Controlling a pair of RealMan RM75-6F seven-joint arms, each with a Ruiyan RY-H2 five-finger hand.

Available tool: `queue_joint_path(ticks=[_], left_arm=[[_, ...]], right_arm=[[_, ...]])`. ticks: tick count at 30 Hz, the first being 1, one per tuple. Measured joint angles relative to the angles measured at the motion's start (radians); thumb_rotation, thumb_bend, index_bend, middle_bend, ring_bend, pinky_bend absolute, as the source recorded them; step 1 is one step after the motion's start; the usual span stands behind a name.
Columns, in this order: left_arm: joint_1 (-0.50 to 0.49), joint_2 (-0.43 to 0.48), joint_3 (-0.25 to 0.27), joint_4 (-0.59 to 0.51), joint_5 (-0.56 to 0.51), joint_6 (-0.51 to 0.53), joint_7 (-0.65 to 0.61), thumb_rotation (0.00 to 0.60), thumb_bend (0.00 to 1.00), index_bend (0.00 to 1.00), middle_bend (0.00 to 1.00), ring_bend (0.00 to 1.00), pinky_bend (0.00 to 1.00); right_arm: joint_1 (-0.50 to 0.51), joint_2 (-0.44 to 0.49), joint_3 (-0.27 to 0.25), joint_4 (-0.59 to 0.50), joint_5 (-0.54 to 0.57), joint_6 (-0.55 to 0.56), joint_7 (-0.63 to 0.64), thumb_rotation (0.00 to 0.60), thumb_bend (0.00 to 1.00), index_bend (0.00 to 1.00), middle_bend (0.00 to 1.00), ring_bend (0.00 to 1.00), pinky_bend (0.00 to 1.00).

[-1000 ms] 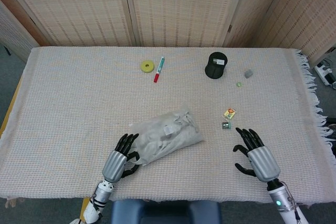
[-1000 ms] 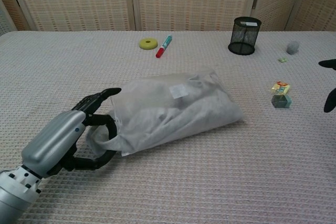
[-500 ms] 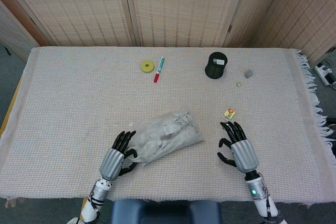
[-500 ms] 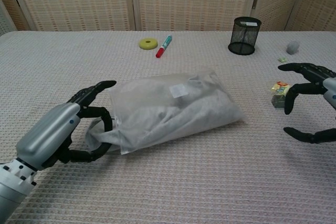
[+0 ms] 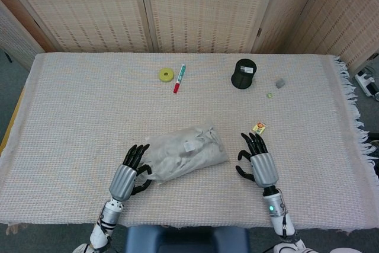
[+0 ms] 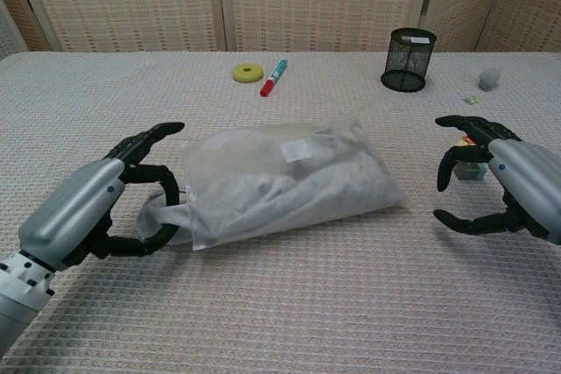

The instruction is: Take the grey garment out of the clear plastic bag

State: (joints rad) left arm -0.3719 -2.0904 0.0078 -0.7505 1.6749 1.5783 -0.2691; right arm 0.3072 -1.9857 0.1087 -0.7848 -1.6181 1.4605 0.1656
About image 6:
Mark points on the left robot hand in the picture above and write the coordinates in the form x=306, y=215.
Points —
x=79, y=207

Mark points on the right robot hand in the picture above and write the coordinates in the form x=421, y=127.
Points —
x=521, y=177

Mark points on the white clothes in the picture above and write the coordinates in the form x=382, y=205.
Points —
x=151, y=216

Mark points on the translucent plastic bag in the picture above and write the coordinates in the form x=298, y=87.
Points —
x=280, y=172

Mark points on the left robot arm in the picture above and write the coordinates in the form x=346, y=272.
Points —
x=17, y=299

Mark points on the teal hexagonal box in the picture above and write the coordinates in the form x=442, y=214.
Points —
x=471, y=171

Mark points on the yellow snack packet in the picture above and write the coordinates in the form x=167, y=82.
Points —
x=462, y=141

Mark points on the small green candy piece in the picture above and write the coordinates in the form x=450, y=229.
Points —
x=472, y=100

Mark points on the small grey figurine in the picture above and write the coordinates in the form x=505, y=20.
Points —
x=489, y=79

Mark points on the black mesh pen holder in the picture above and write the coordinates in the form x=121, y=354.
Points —
x=408, y=58

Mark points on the textured woven tablecloth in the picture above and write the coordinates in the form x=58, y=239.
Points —
x=280, y=304

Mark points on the red and teal marker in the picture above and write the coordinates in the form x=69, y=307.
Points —
x=274, y=76

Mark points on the woven folding screen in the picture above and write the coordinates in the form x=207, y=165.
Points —
x=280, y=2

